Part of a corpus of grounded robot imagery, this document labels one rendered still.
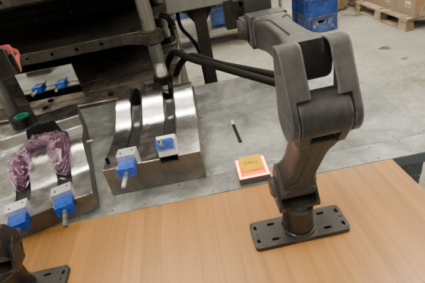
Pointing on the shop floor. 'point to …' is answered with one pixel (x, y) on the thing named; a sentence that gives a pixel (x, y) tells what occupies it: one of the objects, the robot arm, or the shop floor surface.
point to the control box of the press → (194, 0)
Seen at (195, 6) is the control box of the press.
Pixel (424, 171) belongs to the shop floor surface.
